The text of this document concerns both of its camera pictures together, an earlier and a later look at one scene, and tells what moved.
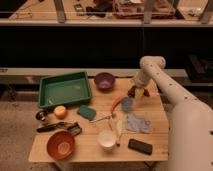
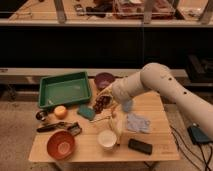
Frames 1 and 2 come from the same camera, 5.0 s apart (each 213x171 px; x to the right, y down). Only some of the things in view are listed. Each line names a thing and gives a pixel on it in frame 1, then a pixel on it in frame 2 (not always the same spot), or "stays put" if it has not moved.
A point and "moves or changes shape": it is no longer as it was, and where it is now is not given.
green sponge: (86, 112) stays put
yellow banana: (117, 124) stays put
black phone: (140, 146) stays put
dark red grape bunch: (132, 90) moves or changes shape
